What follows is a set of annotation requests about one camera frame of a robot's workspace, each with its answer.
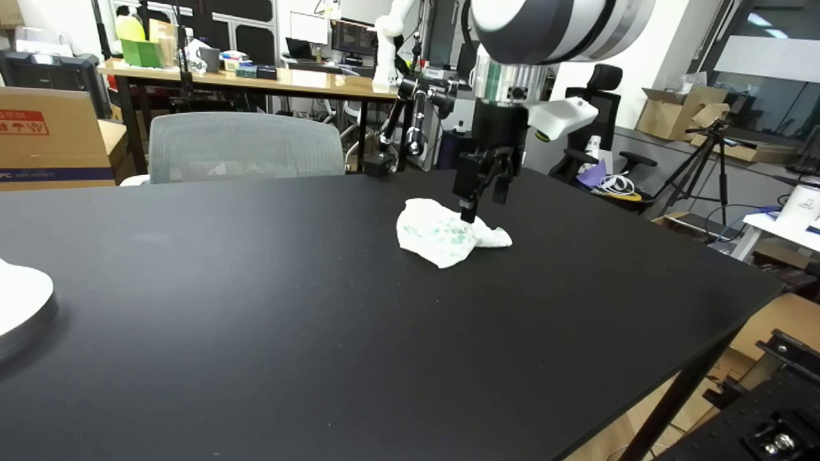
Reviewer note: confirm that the black camera tripod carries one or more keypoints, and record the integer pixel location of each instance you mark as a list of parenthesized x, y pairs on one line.
[(720, 163)]

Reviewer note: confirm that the grey mesh chair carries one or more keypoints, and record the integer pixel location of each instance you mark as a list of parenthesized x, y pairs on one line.
[(245, 147)]

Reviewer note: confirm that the black metal frame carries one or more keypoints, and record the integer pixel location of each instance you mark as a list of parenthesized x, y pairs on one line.
[(770, 410)]

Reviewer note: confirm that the small computer monitor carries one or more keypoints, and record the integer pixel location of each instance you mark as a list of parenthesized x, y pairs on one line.
[(308, 33)]

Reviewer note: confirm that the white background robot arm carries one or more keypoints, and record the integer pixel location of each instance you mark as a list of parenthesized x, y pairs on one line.
[(389, 47)]

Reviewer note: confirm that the purple bag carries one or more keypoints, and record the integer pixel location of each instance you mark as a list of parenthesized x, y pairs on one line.
[(591, 176)]

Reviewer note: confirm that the white cloth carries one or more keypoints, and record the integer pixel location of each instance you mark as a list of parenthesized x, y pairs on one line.
[(439, 234)]

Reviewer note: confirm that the black office chair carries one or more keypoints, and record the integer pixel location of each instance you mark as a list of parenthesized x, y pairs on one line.
[(612, 107)]

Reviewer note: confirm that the white spray bottle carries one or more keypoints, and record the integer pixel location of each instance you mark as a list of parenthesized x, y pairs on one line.
[(592, 151)]

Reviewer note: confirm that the open cardboard box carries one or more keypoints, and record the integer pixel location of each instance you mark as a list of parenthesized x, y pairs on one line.
[(670, 116)]

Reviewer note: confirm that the long wooden desk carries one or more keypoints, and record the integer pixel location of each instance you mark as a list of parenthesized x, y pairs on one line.
[(291, 80)]

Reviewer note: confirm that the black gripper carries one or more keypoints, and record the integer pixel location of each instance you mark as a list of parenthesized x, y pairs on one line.
[(500, 131)]

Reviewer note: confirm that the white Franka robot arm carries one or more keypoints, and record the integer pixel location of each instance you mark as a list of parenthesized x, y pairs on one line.
[(565, 30)]

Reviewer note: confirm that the green and yellow bin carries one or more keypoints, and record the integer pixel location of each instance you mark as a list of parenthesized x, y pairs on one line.
[(139, 52)]

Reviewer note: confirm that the cardboard box with red label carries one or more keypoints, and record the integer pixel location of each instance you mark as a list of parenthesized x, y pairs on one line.
[(48, 136)]

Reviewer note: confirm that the large black display panel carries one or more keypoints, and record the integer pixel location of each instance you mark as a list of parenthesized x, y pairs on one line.
[(234, 30)]

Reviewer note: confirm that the white shelf with papers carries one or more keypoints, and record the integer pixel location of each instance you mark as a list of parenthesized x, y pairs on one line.
[(790, 220)]

